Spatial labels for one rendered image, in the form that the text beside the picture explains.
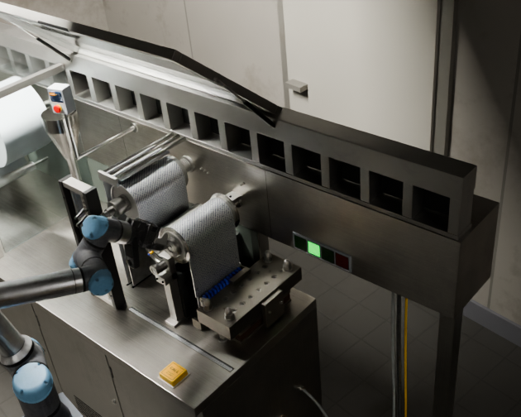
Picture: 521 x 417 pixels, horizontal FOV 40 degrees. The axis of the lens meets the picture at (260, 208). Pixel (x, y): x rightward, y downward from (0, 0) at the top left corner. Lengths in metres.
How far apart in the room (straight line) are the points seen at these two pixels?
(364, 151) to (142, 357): 1.09
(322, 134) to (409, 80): 1.31
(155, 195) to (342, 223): 0.70
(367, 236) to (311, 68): 1.79
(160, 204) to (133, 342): 0.51
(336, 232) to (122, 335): 0.89
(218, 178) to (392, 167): 0.81
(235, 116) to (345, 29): 1.33
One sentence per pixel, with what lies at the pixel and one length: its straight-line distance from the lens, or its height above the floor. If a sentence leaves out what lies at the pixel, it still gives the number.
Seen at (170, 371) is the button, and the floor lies 0.92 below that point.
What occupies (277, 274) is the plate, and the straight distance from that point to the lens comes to 2.67.
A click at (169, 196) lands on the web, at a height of 1.31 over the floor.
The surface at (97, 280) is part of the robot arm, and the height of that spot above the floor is 1.42.
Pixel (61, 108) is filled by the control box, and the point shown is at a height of 1.63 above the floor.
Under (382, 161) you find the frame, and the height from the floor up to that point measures 1.62.
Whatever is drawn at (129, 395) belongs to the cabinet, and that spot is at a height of 0.65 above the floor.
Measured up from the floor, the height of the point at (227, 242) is 1.17.
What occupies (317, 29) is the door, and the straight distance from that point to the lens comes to 3.84.
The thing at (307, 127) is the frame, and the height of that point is 1.65.
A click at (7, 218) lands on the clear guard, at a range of 3.28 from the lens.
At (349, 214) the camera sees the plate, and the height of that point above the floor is 1.39.
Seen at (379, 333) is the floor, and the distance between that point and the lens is 3.91.
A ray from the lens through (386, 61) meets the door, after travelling 3.56.
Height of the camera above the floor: 2.73
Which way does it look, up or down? 34 degrees down
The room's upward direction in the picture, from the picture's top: 6 degrees counter-clockwise
